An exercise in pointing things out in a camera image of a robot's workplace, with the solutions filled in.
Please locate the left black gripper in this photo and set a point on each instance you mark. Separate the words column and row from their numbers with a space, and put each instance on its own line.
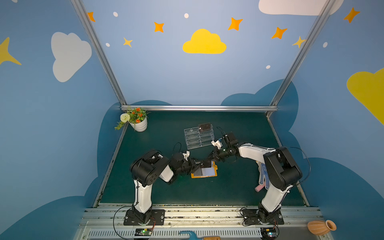
column 195, row 163

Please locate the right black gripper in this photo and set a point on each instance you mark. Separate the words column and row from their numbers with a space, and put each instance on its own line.
column 218, row 151

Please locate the yellow leather card holder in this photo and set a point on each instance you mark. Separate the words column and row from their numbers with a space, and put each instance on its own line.
column 208, row 172

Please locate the clear plastic organizer tray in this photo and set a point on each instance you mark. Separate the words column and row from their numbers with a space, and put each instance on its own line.
column 194, row 139

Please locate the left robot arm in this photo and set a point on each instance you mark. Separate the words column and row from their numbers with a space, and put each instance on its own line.
column 152, row 166

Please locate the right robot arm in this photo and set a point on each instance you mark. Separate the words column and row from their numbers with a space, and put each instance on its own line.
column 279, row 172

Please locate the potted flower plant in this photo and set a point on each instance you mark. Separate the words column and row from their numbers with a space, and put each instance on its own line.
column 137, row 118

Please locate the left controller board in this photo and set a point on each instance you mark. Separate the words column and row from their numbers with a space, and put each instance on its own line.
column 143, row 232

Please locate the controller board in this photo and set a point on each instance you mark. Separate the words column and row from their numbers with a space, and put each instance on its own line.
column 269, row 233
column 143, row 232

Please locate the right controller board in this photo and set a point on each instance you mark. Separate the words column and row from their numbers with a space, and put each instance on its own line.
column 269, row 233

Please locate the terracotta clay vase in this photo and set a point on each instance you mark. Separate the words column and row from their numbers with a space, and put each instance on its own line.
column 320, row 228

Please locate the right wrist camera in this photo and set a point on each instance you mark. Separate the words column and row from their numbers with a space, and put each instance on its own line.
column 217, row 144

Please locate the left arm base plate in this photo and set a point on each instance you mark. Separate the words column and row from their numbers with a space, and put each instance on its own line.
column 149, row 218

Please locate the aluminium frame rear bar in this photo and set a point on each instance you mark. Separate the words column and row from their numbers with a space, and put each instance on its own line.
column 203, row 108

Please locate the teal handled tool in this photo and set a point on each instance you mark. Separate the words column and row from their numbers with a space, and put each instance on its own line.
column 193, row 236

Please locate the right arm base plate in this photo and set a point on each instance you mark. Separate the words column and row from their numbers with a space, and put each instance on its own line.
column 255, row 216

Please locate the aluminium front rail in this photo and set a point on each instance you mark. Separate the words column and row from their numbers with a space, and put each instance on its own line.
column 107, row 223

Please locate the aluminium frame right post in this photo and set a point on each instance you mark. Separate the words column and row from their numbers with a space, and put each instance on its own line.
column 305, row 48

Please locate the aluminium frame post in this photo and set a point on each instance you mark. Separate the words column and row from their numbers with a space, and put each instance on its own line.
column 87, row 24
column 305, row 48

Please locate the aluminium frame left post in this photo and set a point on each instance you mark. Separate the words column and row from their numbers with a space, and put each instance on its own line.
column 87, row 24

